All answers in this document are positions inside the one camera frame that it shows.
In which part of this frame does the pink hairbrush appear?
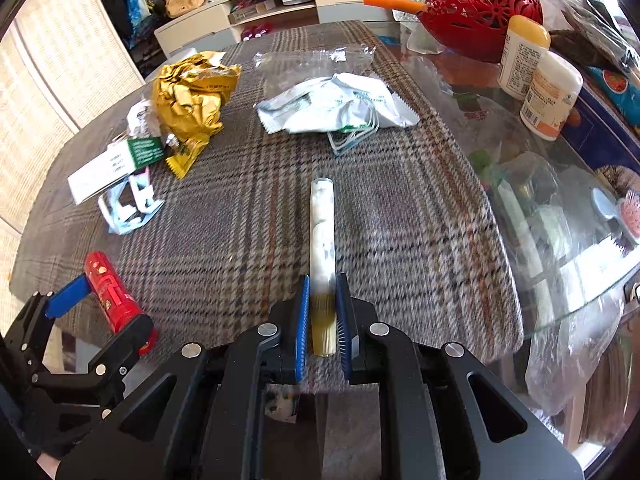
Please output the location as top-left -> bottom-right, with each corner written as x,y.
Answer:
615,197 -> 640,247

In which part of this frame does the brown cardboard box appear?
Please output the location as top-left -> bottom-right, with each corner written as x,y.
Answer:
227,0 -> 277,26

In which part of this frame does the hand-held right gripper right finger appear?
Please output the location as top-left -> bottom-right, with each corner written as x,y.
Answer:
335,272 -> 586,480

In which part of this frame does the pair of red slippers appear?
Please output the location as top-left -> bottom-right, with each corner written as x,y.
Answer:
241,22 -> 274,41

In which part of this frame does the large clear plastic bag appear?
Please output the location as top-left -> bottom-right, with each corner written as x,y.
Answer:
525,285 -> 627,417

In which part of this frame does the red cylindrical can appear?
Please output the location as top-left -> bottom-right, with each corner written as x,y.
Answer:
83,251 -> 154,357

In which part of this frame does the red openwork basket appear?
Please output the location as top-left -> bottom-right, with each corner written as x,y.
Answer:
417,0 -> 544,64

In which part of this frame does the blue printed package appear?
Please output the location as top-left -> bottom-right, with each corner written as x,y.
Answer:
585,66 -> 640,127

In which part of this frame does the blue hanging bag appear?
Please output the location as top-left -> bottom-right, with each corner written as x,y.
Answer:
122,0 -> 152,49

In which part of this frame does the clear plastic tube yellow cap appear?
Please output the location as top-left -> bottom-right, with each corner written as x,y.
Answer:
309,177 -> 337,358

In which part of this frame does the plaid tablecloth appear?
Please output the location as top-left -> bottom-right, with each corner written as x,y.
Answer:
10,20 -> 526,392

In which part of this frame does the white blue torn packet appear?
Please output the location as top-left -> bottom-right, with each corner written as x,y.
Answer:
97,169 -> 166,235

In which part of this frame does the dark plastic bag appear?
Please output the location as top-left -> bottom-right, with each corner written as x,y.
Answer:
555,0 -> 640,77

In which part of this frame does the crumpled silver white wrapper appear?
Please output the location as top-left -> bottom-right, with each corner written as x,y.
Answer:
256,72 -> 420,135

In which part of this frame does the yellow wrapper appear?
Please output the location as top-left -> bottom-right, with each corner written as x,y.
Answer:
151,51 -> 242,180

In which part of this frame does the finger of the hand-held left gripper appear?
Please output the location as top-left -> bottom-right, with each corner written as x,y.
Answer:
0,273 -> 94,378
34,315 -> 158,412

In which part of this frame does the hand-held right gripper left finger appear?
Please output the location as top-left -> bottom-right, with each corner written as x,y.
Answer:
55,274 -> 313,480

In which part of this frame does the orange-handled knife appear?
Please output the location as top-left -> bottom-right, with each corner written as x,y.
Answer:
363,0 -> 432,16

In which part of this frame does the white bottle yellow cap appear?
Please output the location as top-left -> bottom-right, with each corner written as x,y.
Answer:
520,51 -> 585,142
497,15 -> 551,100

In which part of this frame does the crumpled white plastic wrapper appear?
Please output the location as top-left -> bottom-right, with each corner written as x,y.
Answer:
125,100 -> 162,142

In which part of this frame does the clear green-edged plastic wrapper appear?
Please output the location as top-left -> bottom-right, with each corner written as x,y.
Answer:
327,124 -> 382,154

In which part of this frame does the white green cardboard box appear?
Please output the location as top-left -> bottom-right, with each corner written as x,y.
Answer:
67,136 -> 166,206

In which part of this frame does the woven wicker screen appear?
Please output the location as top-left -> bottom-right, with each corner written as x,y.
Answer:
0,0 -> 147,241

